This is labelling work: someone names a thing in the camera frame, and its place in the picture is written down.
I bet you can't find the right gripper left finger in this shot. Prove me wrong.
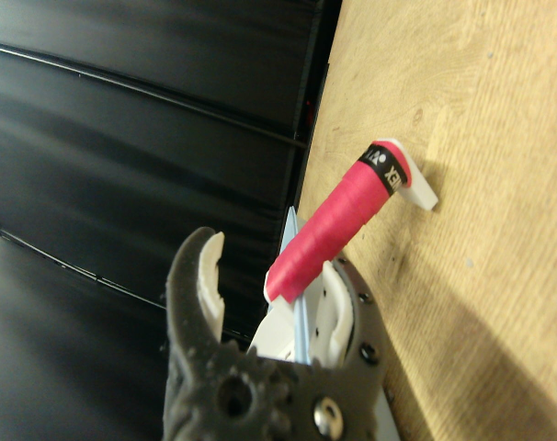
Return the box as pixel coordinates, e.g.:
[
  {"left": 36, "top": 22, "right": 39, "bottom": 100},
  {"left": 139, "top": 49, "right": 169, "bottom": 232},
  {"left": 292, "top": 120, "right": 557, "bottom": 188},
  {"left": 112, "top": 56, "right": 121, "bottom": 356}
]
[{"left": 161, "top": 226, "right": 307, "bottom": 441}]

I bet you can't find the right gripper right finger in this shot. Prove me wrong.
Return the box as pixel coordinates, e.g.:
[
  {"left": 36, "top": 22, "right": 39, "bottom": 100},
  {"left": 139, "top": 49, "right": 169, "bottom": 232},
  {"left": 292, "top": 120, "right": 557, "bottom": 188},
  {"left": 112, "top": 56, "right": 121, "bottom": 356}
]
[{"left": 301, "top": 258, "right": 389, "bottom": 441}]

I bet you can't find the white scoop with red handle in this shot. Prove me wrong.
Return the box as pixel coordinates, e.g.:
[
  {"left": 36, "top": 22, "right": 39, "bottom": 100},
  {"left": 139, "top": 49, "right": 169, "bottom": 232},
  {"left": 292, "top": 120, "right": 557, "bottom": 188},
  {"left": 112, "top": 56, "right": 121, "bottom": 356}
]
[{"left": 245, "top": 136, "right": 440, "bottom": 367}]

